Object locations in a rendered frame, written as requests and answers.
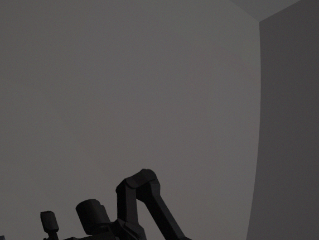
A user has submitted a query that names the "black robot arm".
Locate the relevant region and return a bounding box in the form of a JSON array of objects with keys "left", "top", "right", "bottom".
[{"left": 75, "top": 169, "right": 192, "bottom": 240}]

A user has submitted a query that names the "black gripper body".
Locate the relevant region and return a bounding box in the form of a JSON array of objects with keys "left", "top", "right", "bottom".
[{"left": 40, "top": 211, "right": 59, "bottom": 240}]

